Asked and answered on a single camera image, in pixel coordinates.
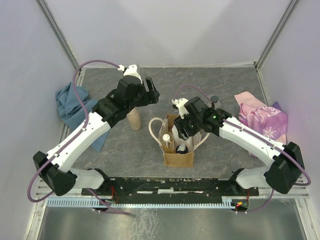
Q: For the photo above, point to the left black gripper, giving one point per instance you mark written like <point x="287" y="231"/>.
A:
<point x="150" y="97"/>

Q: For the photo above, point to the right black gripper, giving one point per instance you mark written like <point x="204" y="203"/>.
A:
<point x="180" y="122"/>

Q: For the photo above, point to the beige pump lotion bottle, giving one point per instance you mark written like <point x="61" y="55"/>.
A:
<point x="134" y="119"/>

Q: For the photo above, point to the clear square bottle black cap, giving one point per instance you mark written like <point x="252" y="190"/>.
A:
<point x="216" y="101"/>

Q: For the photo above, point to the amber liquid bottle white cap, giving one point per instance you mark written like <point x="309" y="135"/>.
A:
<point x="168" y="144"/>

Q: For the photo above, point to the blue cloth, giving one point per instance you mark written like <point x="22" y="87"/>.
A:
<point x="69" y="109"/>

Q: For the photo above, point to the pink cloth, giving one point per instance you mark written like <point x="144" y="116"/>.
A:
<point x="269" y="121"/>

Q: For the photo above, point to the white bottle grey cap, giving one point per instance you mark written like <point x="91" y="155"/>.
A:
<point x="175" y="134"/>

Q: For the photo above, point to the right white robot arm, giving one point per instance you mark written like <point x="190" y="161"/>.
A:
<point x="283" y="163"/>

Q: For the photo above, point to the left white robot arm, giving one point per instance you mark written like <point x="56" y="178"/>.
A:
<point x="55" y="167"/>

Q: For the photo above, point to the burlap watermelon canvas bag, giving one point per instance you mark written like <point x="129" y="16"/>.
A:
<point x="192" y="143"/>

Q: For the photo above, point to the right aluminium corner post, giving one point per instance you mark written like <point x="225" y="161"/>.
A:
<point x="276" y="33"/>

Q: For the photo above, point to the aluminium corner post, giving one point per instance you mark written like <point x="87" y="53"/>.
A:
<point x="58" y="33"/>
<point x="276" y="33"/>

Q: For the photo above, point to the left aluminium corner post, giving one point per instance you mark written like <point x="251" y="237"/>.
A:
<point x="58" y="33"/>

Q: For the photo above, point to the aluminium frame rail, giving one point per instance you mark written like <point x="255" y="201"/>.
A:
<point x="222" y="187"/>

